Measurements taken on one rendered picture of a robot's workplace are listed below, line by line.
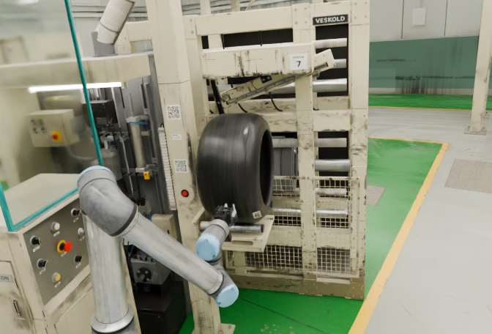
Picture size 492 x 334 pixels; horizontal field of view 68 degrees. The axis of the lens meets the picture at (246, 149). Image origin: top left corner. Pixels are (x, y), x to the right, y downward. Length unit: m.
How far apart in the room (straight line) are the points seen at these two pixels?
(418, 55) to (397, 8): 1.34
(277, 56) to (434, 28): 8.94
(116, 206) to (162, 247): 0.21
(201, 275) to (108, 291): 0.32
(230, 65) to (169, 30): 0.39
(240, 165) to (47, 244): 0.85
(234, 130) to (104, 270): 0.83
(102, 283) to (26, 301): 0.38
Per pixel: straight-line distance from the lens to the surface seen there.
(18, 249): 1.56
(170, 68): 1.88
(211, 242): 1.43
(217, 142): 1.73
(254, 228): 1.92
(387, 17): 10.97
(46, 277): 1.73
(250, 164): 1.68
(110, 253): 1.33
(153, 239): 1.19
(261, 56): 2.00
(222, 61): 2.05
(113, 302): 1.45
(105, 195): 1.13
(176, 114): 1.90
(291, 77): 2.12
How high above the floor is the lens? 1.85
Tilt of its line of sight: 17 degrees down
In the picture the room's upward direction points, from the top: 5 degrees counter-clockwise
